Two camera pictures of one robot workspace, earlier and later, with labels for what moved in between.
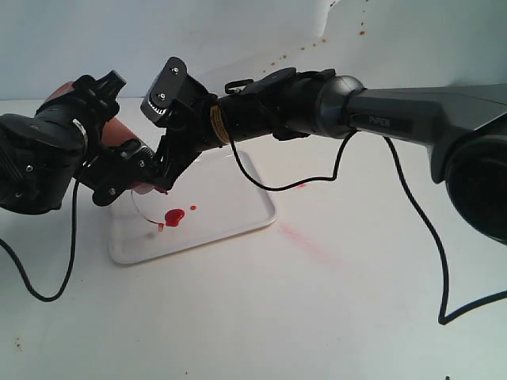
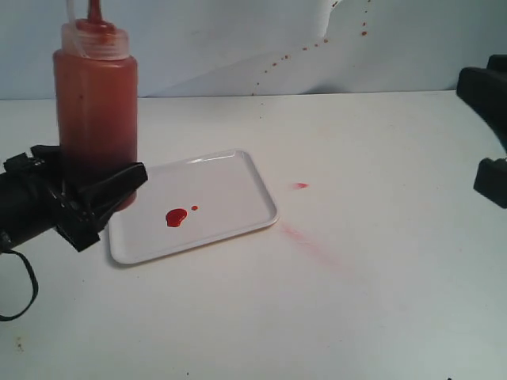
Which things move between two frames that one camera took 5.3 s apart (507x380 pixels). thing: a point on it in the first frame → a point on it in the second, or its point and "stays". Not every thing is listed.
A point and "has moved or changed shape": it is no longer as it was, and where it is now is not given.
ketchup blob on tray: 172,217 stays
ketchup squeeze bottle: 114,132 has moved or changed shape
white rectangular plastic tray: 215,195 stays
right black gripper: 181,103 → 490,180
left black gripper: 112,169 → 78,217
